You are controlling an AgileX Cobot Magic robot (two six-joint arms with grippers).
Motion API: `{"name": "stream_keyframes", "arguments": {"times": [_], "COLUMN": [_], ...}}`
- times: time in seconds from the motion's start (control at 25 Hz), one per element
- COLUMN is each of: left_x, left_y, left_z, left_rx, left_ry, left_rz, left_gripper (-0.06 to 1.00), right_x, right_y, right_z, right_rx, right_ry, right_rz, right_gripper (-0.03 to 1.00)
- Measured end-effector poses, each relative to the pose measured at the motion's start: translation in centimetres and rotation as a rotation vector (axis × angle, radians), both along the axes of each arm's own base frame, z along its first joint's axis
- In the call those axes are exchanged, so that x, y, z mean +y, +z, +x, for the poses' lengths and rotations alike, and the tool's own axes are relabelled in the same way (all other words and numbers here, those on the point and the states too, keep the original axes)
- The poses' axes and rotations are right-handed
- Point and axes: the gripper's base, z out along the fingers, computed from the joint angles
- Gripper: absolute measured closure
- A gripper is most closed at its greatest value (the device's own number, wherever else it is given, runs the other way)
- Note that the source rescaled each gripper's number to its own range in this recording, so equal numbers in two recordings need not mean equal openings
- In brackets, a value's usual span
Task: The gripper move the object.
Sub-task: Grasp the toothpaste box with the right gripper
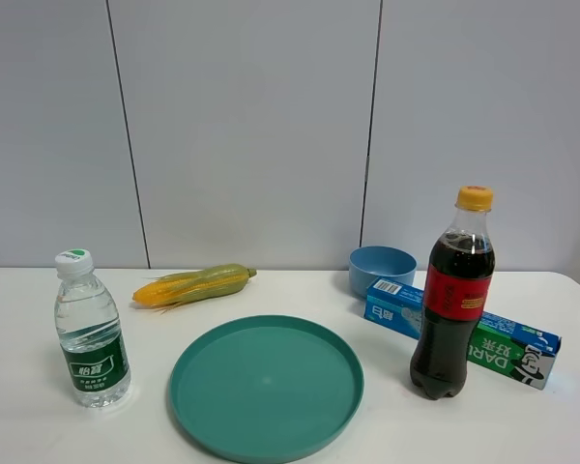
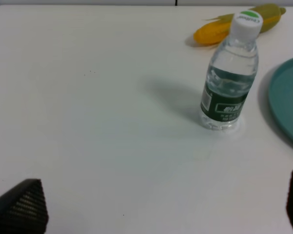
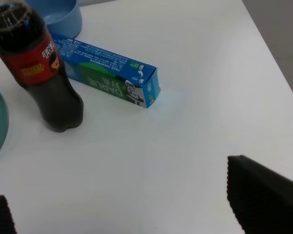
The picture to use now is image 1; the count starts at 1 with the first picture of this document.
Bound toy corn cob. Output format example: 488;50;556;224
131;264;257;311

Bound teal round plate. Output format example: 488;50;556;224
167;315;364;463

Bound blue plastic bowl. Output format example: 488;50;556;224
349;246;418;297

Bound cola bottle yellow cap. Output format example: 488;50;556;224
410;186;495;400

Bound clear water bottle green label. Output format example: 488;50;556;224
54;248;131;408

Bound blue green toothpaste box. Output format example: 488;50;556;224
363;278;562;390

